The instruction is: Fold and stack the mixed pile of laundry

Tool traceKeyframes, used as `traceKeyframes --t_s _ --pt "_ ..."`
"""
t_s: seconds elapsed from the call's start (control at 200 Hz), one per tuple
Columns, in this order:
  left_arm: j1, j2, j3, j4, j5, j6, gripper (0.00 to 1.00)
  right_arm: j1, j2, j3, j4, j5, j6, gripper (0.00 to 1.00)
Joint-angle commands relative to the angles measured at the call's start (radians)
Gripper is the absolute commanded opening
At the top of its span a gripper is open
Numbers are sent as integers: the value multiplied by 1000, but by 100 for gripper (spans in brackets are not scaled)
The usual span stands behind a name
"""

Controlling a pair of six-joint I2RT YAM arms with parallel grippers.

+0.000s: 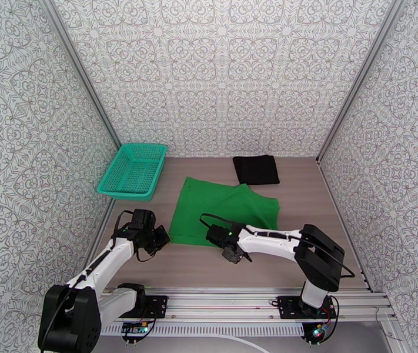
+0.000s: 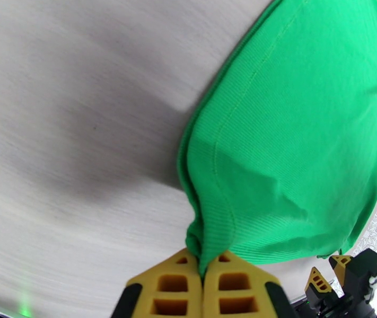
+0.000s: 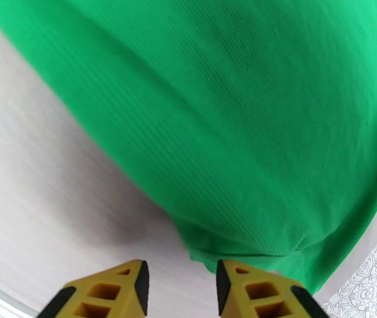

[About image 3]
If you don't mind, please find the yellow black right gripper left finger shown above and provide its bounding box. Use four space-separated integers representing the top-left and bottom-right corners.
43 259 150 318

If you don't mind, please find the green cloth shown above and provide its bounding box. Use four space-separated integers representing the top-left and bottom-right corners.
0 0 377 294

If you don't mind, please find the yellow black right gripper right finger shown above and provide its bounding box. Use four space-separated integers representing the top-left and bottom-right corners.
216 259 318 318

